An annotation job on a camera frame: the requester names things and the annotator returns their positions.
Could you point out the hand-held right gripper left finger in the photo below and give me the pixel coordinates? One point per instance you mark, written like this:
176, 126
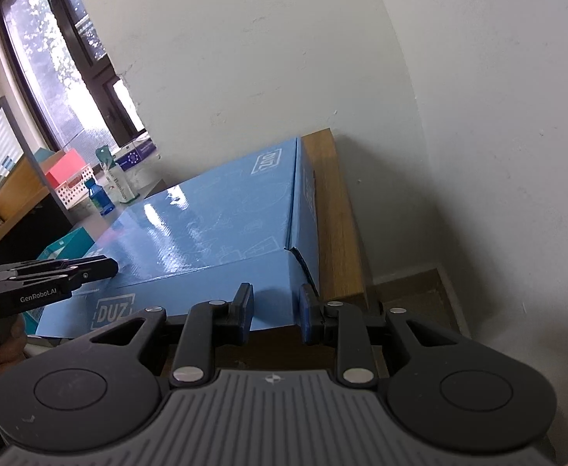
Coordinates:
243, 311

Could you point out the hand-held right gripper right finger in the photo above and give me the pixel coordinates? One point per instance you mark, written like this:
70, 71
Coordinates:
307, 315

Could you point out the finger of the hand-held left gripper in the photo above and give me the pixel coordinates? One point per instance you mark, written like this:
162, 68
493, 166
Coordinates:
89, 264
65, 279

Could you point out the teal tissue box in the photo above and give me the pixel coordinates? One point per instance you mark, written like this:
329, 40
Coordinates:
70, 245

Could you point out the black cabinet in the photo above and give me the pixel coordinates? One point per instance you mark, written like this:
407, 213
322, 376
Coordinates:
26, 238

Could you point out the small blue plastic bottle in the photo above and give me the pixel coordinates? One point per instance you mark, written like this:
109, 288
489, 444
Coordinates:
100, 200

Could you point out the white perforated basket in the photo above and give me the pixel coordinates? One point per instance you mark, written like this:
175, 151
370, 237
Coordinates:
73, 191

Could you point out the white labelled bottle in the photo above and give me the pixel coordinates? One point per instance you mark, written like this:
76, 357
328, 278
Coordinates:
121, 184

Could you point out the large blue cardboard box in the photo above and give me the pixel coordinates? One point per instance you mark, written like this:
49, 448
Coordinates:
206, 233

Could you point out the wooden desk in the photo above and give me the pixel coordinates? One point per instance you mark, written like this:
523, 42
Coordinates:
338, 233

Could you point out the pink box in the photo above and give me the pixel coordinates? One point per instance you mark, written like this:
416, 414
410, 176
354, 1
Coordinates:
68, 165

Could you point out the wooden shelf box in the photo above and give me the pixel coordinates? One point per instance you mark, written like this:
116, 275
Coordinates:
17, 189

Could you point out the green tag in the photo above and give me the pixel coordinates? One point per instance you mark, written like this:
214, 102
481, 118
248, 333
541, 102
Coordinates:
104, 154

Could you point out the blue and white carton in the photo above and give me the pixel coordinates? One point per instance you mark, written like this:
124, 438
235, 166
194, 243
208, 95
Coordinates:
136, 153

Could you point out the dark framed window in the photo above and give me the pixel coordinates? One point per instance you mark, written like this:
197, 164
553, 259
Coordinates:
65, 58

